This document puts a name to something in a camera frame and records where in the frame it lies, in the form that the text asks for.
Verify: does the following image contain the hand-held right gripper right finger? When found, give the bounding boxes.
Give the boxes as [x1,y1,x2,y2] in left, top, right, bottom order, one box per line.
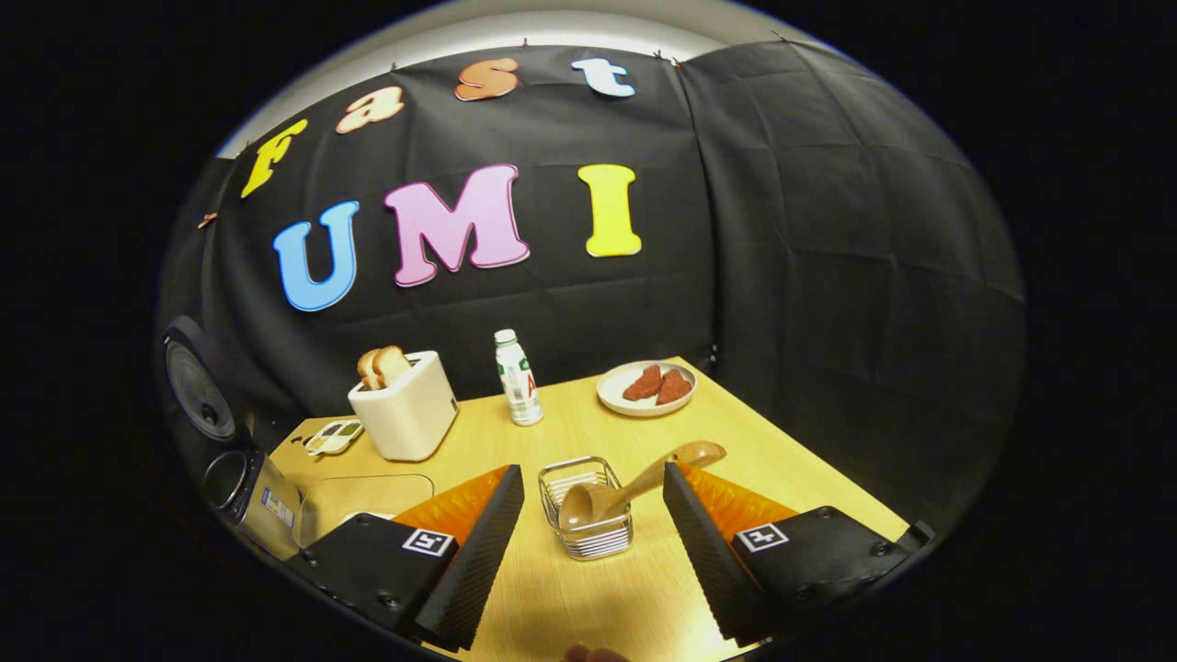
[662,462,934,646]

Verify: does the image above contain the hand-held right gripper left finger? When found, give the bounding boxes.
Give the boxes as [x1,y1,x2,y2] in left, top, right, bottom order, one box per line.
[290,464,525,652]

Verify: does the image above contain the metal wire chopstick holder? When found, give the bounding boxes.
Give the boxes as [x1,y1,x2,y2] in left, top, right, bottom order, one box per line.
[538,456,634,561]

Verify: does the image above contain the wooden spoon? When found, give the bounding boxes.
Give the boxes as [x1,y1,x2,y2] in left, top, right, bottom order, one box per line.
[558,440,727,532]

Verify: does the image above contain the dark blue rice cooker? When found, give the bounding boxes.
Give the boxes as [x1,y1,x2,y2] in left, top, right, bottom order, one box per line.
[164,315,304,562]

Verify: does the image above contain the clear glass container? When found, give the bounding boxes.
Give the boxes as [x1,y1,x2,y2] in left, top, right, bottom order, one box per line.
[299,474,435,550]

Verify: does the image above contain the white toaster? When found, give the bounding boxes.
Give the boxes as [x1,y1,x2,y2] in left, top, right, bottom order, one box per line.
[348,350,459,462]

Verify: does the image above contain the white drink bottle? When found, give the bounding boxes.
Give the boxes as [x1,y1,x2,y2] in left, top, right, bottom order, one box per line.
[494,329,544,427]

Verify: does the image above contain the white round plate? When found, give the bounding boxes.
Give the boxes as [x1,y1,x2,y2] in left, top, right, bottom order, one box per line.
[596,360,698,418]

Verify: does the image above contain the white divided grain dish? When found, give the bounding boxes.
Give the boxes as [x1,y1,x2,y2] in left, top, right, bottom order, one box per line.
[305,419,365,457]

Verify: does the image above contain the black backdrop cloth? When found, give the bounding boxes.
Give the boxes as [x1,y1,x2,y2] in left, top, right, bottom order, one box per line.
[156,39,1026,516]

